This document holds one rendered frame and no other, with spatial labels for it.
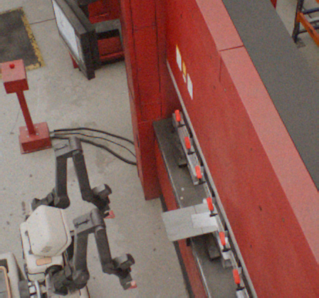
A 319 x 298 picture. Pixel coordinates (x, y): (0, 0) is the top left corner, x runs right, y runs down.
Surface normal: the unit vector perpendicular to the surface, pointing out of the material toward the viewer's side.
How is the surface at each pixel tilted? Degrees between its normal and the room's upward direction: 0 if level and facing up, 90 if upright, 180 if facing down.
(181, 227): 0
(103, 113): 0
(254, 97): 0
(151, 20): 90
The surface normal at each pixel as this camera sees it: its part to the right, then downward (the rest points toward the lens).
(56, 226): 0.61, -0.65
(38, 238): -0.73, -0.24
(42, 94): -0.04, -0.64
